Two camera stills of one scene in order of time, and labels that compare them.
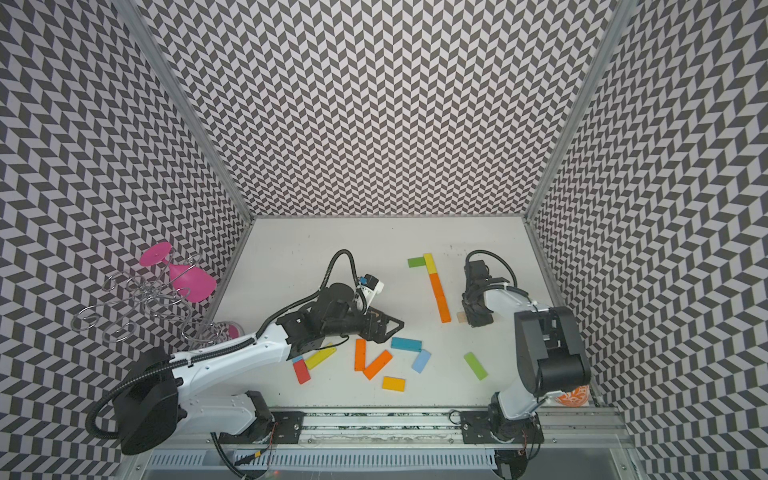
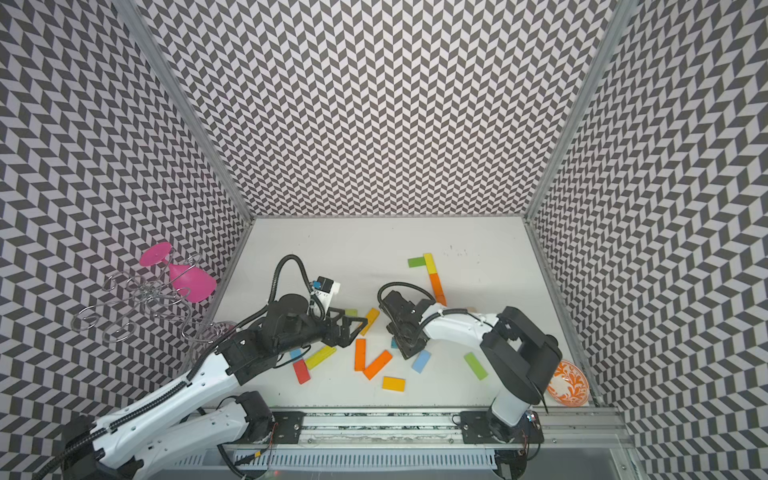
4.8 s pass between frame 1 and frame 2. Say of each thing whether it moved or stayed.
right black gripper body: moved
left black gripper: moved
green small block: stayed
